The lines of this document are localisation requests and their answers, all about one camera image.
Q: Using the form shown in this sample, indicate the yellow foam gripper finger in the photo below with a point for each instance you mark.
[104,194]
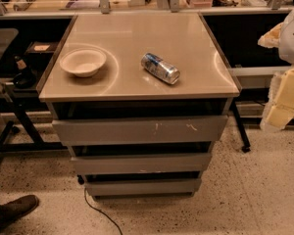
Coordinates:
[271,38]
[279,110]

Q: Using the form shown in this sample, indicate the grey top drawer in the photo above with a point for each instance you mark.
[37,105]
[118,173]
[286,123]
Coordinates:
[141,130]

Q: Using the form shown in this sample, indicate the grey drawer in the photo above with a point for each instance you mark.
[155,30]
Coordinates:
[141,130]
[143,188]
[141,163]

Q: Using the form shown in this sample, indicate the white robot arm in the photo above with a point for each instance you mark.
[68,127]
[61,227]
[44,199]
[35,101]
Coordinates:
[286,40]

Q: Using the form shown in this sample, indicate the grey middle drawer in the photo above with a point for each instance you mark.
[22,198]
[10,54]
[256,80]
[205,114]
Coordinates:
[141,163]

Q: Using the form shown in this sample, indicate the grey drawer cabinet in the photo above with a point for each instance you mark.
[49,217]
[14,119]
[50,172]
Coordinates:
[124,89]

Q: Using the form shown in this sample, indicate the grey bottom drawer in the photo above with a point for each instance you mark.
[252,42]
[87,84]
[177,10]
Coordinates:
[143,188]

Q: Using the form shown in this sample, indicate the black table leg with caster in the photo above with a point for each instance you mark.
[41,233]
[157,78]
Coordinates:
[246,144]

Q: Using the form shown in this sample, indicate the blue silver soda can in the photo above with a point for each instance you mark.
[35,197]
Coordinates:
[161,69]

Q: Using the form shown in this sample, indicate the white paper bowl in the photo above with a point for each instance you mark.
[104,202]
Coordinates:
[83,62]

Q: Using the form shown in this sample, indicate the black tape dispenser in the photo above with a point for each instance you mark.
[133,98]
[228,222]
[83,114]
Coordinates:
[25,78]

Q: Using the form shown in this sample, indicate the black side table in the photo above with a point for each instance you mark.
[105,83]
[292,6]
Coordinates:
[7,35]

